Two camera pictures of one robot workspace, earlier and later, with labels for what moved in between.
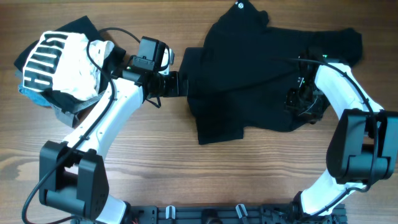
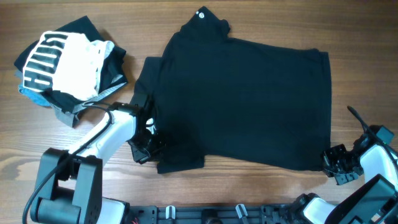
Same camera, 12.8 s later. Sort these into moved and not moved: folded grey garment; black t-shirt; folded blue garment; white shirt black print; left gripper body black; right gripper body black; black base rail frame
Moved: left gripper body black; black t-shirt; right gripper body black
Not moved: folded blue garment; white shirt black print; folded grey garment; black base rail frame
